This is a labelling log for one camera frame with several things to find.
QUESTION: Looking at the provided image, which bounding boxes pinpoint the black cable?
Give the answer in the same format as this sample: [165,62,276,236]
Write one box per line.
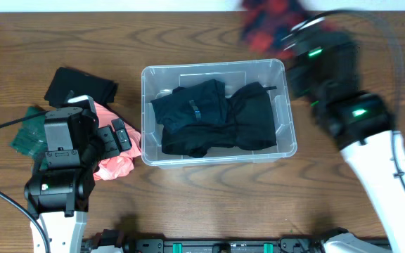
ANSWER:
[283,9,405,233]
[0,110,52,253]

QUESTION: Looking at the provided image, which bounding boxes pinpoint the pink crumpled cloth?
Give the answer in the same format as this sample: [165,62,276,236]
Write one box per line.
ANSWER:
[94,102,141,181]

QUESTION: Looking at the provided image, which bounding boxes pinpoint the right black cable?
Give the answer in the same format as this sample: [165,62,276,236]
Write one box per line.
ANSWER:
[283,9,405,233]

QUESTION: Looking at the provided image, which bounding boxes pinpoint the dark navy cloth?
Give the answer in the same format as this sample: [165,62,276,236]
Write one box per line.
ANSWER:
[151,79,228,134]

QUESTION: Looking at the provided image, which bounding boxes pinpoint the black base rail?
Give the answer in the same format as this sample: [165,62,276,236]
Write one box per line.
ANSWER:
[82,228,390,253]

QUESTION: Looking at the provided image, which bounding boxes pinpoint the large black garment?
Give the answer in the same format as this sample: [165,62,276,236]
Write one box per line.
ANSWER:
[162,82,277,158]

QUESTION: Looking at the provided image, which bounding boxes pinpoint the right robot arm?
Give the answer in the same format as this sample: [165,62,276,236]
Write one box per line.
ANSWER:
[287,30,405,252]

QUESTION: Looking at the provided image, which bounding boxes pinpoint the red plaid cloth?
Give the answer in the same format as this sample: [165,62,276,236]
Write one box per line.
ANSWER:
[239,0,337,60]

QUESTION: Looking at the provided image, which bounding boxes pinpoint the green folded cloth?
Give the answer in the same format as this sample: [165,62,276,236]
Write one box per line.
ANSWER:
[11,107,48,171]

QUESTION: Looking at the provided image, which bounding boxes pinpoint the left black cable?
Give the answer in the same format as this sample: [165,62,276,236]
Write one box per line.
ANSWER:
[0,110,52,253]

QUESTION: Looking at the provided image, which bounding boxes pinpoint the black folded cloth left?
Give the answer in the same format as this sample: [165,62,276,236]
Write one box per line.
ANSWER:
[44,67,117,108]

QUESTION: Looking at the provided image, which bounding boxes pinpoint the clear plastic storage bin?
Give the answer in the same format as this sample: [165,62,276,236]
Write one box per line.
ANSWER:
[141,59,297,169]

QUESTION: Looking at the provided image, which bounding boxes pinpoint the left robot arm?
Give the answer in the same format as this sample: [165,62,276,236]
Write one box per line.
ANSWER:
[25,107,131,252]

